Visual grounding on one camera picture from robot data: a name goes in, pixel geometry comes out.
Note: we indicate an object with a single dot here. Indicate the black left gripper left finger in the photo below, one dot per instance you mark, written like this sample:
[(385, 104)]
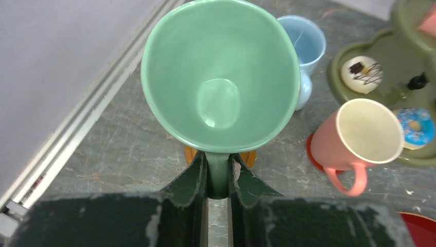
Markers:
[(176, 215)]

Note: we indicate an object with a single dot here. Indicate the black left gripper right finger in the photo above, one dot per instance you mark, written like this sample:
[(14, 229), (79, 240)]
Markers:
[(258, 215)]

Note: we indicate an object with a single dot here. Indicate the brown round coaster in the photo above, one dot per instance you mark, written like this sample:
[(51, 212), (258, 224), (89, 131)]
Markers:
[(247, 157)]

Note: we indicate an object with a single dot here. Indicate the red round coaster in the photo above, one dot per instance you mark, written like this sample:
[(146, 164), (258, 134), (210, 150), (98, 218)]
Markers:
[(324, 150)]

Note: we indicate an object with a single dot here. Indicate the pink mug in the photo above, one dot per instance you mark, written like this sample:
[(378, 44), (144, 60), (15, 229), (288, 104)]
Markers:
[(372, 135)]

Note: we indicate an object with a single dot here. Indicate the mint green cup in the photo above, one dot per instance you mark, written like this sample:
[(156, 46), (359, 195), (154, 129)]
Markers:
[(221, 77)]

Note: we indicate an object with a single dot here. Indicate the chocolate white tart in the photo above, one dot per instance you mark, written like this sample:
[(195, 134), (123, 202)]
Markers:
[(362, 74)]

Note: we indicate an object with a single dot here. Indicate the blue frosted donut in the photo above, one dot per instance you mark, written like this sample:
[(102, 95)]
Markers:
[(418, 127)]

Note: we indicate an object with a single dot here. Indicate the light blue mug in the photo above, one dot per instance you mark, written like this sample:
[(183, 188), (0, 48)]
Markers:
[(310, 44)]

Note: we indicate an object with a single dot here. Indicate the round red tray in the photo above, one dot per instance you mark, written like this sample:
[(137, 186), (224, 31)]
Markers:
[(421, 229)]

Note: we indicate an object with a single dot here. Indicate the green three-tier stand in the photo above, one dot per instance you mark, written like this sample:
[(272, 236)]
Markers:
[(406, 56)]

